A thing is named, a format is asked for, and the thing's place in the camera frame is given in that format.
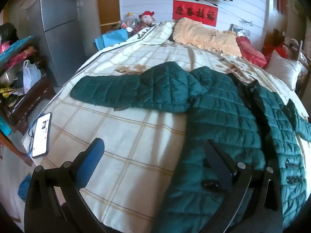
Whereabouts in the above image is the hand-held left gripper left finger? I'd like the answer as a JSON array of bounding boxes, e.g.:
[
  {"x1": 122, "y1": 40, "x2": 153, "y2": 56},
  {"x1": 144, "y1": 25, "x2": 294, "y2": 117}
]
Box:
[{"x1": 24, "y1": 137, "x2": 108, "y2": 233}]

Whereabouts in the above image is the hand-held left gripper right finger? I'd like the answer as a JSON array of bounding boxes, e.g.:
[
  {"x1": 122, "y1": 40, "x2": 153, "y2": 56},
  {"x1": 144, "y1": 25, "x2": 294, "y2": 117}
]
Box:
[{"x1": 204, "y1": 139, "x2": 283, "y2": 233}]

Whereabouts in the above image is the plush toy with red hat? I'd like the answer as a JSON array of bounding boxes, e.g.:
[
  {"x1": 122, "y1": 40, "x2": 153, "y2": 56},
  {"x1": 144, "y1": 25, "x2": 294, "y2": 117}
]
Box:
[{"x1": 138, "y1": 11, "x2": 155, "y2": 28}]

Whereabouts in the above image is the red wall banner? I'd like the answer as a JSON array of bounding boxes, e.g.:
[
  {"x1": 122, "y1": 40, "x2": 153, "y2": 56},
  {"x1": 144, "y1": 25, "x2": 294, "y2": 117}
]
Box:
[{"x1": 173, "y1": 0, "x2": 218, "y2": 27}]

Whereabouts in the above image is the grey refrigerator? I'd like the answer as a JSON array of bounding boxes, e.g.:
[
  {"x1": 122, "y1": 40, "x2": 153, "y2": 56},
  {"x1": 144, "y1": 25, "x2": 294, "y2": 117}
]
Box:
[{"x1": 24, "y1": 0, "x2": 102, "y2": 87}]

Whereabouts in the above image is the blue cloth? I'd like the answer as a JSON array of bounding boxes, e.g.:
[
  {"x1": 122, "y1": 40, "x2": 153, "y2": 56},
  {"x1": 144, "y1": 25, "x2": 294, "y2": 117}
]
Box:
[{"x1": 18, "y1": 175, "x2": 32, "y2": 202}]

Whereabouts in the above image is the dark wooden cabinet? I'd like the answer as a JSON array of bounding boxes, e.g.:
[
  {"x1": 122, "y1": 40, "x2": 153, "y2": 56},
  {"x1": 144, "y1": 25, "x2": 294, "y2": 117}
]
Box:
[{"x1": 0, "y1": 35, "x2": 56, "y2": 136}]

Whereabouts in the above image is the wooden chair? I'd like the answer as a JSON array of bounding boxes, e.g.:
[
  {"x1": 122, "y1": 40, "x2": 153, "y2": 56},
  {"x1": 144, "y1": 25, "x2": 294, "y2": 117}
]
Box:
[{"x1": 284, "y1": 37, "x2": 311, "y2": 97}]

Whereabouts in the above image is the white pillow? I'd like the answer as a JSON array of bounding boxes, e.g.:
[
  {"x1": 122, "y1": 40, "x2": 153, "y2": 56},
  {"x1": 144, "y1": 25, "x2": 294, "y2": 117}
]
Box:
[{"x1": 265, "y1": 50, "x2": 302, "y2": 91}]

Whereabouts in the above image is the white plastic bag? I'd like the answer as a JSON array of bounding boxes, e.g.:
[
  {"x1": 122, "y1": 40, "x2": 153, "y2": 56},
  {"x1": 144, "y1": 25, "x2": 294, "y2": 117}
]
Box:
[{"x1": 23, "y1": 60, "x2": 42, "y2": 94}]

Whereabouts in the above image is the black smartphone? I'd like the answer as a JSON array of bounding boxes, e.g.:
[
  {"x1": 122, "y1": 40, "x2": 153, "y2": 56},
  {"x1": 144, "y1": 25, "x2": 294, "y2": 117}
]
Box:
[{"x1": 32, "y1": 113, "x2": 52, "y2": 159}]

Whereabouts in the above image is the metal basin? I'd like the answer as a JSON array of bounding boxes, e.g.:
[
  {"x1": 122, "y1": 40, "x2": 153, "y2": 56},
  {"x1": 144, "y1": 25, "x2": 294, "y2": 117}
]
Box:
[{"x1": 0, "y1": 69, "x2": 23, "y2": 85}]

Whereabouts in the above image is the red bag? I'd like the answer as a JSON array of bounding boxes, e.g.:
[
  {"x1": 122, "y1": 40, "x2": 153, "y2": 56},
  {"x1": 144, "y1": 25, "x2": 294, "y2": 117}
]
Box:
[{"x1": 264, "y1": 42, "x2": 289, "y2": 59}]

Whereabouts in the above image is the red frilled pillow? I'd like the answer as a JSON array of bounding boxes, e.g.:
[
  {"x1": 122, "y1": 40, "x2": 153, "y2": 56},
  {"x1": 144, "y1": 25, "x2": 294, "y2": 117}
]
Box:
[{"x1": 236, "y1": 36, "x2": 268, "y2": 68}]

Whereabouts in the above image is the framed photo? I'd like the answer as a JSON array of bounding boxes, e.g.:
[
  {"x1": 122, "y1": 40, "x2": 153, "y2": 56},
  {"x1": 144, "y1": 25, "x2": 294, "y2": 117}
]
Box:
[{"x1": 231, "y1": 24, "x2": 251, "y2": 38}]

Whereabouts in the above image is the bed with plaid floral quilt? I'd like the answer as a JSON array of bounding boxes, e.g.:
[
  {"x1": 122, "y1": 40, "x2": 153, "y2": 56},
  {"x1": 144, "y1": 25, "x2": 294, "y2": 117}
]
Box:
[{"x1": 22, "y1": 21, "x2": 311, "y2": 233}]

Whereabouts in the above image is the brown wooden door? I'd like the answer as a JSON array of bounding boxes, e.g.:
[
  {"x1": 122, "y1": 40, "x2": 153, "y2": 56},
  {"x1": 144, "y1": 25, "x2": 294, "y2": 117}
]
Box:
[{"x1": 97, "y1": 0, "x2": 121, "y2": 34}]

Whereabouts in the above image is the blue paper bag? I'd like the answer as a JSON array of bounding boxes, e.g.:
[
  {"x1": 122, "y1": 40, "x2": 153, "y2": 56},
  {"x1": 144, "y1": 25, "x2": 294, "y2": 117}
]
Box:
[{"x1": 95, "y1": 29, "x2": 128, "y2": 51}]

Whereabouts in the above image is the pink packet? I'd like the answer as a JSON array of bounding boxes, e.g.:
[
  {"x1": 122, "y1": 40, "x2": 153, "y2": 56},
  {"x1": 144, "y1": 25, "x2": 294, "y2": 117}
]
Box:
[{"x1": 6, "y1": 46, "x2": 37, "y2": 68}]

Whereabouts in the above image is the yellow frilled pillow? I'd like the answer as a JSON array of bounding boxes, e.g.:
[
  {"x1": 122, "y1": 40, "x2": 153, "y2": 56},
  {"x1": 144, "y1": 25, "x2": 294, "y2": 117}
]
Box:
[{"x1": 173, "y1": 17, "x2": 243, "y2": 57}]

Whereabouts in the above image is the green quilted jacket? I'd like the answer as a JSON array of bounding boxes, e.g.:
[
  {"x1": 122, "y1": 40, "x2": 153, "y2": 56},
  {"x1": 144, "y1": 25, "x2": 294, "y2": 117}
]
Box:
[{"x1": 70, "y1": 61, "x2": 311, "y2": 233}]

